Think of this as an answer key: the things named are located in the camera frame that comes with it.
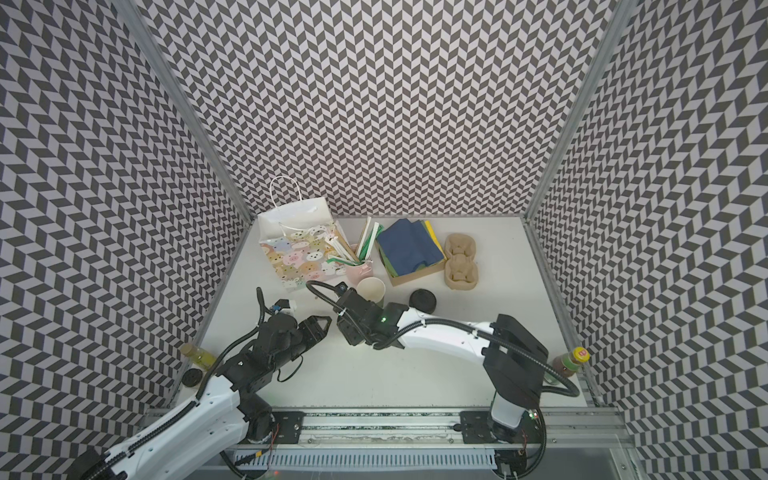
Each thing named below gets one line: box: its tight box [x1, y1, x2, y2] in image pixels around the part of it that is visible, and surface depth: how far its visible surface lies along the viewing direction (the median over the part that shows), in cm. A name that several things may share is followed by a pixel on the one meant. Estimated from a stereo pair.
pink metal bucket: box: [345, 260, 374, 285], surface depth 96 cm
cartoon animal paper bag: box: [257, 175, 347, 292], surface depth 89 cm
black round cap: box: [182, 368, 203, 387], surface depth 72 cm
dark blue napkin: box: [377, 218, 445, 276], surface depth 104 cm
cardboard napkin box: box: [377, 241, 446, 287], surface depth 98 cm
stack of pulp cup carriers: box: [444, 233, 479, 291], surface depth 99 cm
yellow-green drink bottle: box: [180, 343, 217, 371], surface depth 76 cm
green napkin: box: [379, 248, 399, 278], surface depth 104 cm
